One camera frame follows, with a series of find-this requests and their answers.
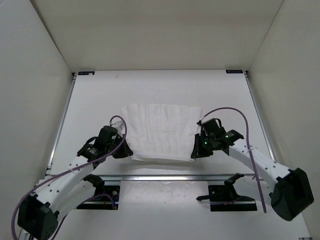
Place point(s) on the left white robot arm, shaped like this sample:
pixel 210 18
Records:
pixel 41 210

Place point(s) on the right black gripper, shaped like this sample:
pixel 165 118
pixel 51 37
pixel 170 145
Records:
pixel 198 152

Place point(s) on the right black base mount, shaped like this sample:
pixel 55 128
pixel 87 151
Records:
pixel 223 197

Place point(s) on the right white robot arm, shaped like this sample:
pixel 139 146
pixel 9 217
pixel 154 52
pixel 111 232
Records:
pixel 286 190

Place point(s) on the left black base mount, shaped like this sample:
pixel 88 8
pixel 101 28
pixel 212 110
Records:
pixel 106 194

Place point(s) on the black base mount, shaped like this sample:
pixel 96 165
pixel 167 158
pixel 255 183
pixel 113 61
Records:
pixel 223 197
pixel 106 194

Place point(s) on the white pleated skirt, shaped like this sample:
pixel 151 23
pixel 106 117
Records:
pixel 161 131

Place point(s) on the blue corner label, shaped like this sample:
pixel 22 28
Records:
pixel 86 73
pixel 234 71

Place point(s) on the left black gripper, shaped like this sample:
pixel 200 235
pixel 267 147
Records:
pixel 125 151

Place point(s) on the aluminium rail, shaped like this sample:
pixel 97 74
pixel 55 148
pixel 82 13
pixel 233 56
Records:
pixel 166 178

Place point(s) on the right blue corner label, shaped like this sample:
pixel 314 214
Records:
pixel 234 71

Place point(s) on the left blue corner label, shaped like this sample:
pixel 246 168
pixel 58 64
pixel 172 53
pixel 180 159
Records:
pixel 86 73

